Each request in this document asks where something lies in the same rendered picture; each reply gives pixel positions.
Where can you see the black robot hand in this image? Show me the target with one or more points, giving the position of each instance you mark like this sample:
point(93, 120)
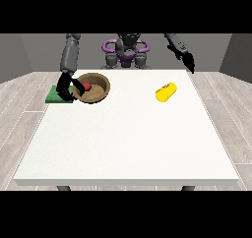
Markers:
point(188, 62)
point(63, 86)

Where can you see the brown wooden bowl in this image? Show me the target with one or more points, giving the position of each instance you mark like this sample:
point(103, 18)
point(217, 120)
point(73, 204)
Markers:
point(94, 88)

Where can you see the green square pad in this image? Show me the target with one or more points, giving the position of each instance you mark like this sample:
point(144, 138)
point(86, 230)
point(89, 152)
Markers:
point(54, 97)

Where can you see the small red ball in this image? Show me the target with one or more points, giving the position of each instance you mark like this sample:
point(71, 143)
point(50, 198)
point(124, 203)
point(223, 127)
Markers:
point(87, 86)

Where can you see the yellow cup with melon print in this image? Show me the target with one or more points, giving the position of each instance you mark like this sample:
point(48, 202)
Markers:
point(165, 91)

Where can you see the grey robot trunk purple rings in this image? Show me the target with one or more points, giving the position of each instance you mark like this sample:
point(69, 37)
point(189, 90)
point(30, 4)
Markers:
point(126, 55)

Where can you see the dark table leg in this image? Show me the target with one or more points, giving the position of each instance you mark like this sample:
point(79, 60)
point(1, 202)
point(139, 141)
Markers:
point(63, 188)
point(188, 188)

